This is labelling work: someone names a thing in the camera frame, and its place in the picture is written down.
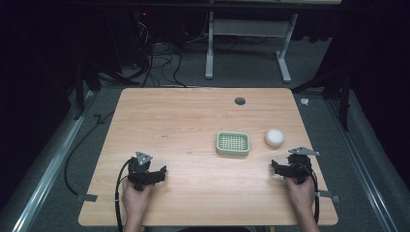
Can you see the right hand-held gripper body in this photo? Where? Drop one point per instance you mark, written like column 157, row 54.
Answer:
column 299, row 167

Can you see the grey tape strip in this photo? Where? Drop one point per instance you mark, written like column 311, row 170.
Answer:
column 87, row 197
column 328, row 194

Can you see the person's right hand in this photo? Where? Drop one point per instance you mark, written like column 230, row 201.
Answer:
column 301, row 193

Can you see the white metal desk frame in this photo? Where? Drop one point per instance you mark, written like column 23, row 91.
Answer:
column 249, row 29

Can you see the grey metal floor rail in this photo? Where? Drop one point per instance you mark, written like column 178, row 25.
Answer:
column 361, row 161
column 48, row 174

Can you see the green soap dish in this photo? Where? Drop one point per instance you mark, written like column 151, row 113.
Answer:
column 232, row 143

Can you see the person's left hand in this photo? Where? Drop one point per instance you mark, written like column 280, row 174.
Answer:
column 135, row 199

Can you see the black metal stand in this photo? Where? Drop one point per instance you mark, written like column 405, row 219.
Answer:
column 338, row 93
column 85, row 87

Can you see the white round soap bar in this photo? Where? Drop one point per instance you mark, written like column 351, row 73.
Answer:
column 274, row 138

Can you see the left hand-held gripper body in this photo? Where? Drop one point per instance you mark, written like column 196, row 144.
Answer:
column 139, row 170

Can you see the crumpled white paper scrap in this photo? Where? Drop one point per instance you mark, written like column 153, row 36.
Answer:
column 304, row 101

